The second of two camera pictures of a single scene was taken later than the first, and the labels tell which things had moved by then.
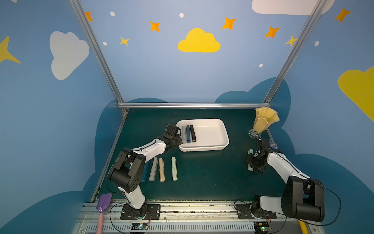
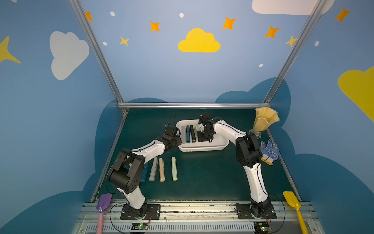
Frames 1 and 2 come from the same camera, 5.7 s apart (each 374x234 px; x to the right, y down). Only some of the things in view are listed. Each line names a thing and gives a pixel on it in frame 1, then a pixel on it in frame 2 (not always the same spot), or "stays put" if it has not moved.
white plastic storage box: (202, 134) stays put
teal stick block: (188, 134) stays put
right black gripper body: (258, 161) -> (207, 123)
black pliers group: (193, 133) stays put
